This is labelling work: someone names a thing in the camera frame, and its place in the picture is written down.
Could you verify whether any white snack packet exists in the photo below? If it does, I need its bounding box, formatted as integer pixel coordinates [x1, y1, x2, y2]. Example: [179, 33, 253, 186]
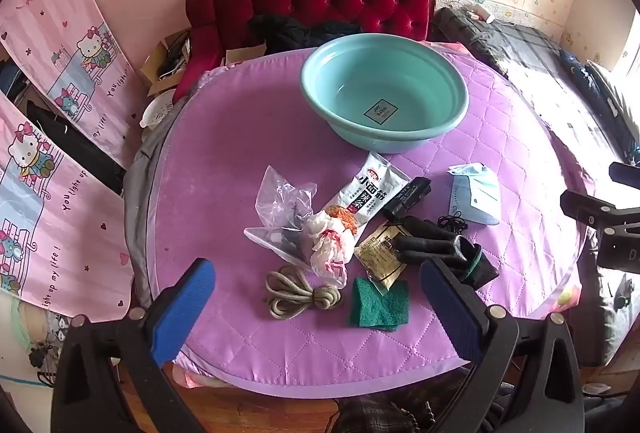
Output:
[320, 152, 412, 248]

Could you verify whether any clear plastic bag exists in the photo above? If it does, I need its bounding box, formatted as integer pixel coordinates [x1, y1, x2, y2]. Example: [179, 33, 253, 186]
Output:
[243, 165, 321, 264]

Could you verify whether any dark plaid blanket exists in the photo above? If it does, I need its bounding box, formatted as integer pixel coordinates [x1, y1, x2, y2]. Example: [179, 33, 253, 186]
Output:
[432, 5, 640, 164]

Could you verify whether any grey bed sheet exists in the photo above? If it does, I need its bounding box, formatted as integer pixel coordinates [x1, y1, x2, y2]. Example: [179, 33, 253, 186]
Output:
[122, 113, 171, 309]

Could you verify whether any flat cardboard piece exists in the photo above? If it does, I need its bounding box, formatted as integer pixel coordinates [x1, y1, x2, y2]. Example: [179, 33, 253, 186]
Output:
[222, 44, 268, 66]

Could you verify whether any green scouring pad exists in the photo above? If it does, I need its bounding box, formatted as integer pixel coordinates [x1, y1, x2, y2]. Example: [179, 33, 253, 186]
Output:
[347, 277, 411, 333]

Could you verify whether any small black packet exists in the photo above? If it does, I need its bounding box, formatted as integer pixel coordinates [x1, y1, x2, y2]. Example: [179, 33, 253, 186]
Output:
[382, 177, 432, 220]

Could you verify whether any pink cartoon curtain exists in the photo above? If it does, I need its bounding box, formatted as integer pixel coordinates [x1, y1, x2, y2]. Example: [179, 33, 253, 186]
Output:
[0, 0, 143, 168]
[0, 90, 136, 319]

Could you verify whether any dark blue pillow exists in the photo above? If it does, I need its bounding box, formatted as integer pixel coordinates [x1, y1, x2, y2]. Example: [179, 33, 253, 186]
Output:
[557, 48, 606, 94]

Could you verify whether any black earphone cable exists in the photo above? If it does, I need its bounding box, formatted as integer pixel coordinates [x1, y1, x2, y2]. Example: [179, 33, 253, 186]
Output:
[437, 212, 468, 234]

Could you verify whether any small brown clear packet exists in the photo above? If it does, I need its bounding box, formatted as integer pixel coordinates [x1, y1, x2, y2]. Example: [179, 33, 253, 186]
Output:
[354, 220, 408, 296]

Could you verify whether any black rubber glove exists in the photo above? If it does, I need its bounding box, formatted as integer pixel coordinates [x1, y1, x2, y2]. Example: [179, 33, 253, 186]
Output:
[392, 215, 501, 291]

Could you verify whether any white plastic basket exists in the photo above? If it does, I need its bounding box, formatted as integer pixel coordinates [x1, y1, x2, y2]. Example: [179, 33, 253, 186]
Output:
[139, 88, 178, 128]

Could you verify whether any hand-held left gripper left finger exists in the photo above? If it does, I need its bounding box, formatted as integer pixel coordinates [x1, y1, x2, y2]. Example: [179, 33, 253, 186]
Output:
[52, 258, 217, 433]

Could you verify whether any white red bag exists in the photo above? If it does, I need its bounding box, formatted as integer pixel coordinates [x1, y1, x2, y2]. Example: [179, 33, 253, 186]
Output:
[302, 212, 357, 289]

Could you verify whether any open cardboard box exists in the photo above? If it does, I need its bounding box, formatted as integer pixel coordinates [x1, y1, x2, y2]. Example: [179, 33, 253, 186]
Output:
[140, 30, 193, 98]

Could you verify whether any black clothes pile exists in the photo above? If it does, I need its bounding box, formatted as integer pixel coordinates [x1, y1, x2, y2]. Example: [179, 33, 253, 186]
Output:
[248, 13, 353, 54]

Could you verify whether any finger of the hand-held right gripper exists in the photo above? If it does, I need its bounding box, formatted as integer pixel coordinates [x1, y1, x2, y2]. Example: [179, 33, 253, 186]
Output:
[560, 190, 640, 230]
[608, 161, 640, 190]

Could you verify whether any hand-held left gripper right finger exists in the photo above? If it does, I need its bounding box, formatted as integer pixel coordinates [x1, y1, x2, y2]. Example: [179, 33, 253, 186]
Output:
[419, 257, 586, 433]

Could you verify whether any teal plastic basin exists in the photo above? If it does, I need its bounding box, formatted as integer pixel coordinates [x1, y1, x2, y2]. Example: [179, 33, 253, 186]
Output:
[300, 33, 470, 154]

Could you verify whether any blue face mask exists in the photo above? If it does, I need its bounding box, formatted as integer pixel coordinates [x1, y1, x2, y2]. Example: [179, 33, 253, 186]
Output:
[446, 162, 502, 226]

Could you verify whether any grey green rope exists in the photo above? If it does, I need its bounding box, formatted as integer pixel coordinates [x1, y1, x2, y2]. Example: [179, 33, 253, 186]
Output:
[263, 265, 343, 318]

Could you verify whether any black hanging garment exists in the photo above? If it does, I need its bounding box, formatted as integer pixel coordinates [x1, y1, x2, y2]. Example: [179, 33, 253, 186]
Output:
[25, 103, 126, 194]

